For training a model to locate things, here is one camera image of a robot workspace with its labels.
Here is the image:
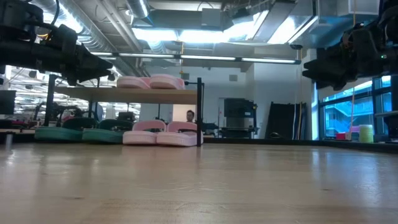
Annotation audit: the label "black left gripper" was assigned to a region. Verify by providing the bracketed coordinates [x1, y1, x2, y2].
[43, 24, 114, 85]

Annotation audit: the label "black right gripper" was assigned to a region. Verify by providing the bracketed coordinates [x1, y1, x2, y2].
[302, 29, 377, 91]

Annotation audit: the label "pink rubber slide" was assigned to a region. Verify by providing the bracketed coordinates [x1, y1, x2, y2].
[148, 73, 186, 90]
[116, 75, 150, 90]
[122, 119, 168, 146]
[156, 121, 205, 147]

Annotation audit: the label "teal rubber slide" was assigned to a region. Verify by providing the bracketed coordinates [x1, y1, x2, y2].
[82, 119, 134, 144]
[34, 117, 98, 142]

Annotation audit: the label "blue-lit window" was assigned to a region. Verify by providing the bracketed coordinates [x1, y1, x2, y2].
[317, 74, 393, 139]

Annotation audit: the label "black leaning panel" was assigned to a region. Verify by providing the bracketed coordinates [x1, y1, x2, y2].
[266, 101, 308, 140]

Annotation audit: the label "yellow-green cylinder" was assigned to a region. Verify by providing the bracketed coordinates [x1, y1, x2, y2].
[359, 124, 374, 144]

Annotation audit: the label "dark background monitor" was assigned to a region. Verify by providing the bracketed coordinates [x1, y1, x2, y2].
[0, 90, 16, 115]

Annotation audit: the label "black cabinet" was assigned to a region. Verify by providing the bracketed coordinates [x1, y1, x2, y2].
[223, 98, 258, 138]

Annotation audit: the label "long hanging light bar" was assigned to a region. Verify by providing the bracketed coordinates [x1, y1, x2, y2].
[90, 52, 302, 65]

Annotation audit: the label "wooden shelf with black frame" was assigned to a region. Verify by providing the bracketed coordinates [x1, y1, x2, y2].
[43, 73, 205, 147]

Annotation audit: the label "black table frame rails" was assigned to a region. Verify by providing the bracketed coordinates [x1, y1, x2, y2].
[201, 138, 398, 154]

